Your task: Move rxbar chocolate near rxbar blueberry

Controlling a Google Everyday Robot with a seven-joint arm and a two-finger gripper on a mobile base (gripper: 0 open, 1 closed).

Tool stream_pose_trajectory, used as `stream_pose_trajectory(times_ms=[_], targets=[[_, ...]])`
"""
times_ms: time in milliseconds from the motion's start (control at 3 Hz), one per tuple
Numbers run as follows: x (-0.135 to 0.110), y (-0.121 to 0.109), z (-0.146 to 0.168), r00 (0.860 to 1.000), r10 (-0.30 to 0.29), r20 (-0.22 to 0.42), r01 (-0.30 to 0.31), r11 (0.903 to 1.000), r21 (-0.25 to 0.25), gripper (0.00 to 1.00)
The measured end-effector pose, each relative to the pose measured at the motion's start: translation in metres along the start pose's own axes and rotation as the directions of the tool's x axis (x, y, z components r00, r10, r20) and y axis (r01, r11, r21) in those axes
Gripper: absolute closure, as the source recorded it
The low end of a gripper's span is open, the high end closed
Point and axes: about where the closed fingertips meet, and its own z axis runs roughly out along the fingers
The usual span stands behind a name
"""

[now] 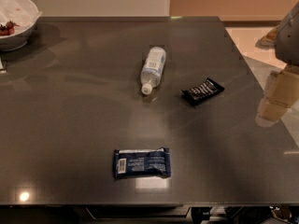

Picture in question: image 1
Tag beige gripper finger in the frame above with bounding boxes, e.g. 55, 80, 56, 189
264, 66, 299, 107
255, 98, 289, 128

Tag black chocolate rxbar wrapper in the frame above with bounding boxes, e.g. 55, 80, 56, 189
182, 77, 225, 105

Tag blue blueberry rxbar wrapper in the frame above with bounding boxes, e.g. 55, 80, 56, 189
113, 147, 171, 179

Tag clear plastic water bottle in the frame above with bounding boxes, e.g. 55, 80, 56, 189
140, 47, 166, 95

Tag white bowl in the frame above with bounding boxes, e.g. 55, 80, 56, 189
0, 22, 36, 51

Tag red strawberries in bowl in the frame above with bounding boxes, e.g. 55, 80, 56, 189
0, 21, 17, 36

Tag white napkin in bowl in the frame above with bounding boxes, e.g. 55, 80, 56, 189
0, 0, 42, 27

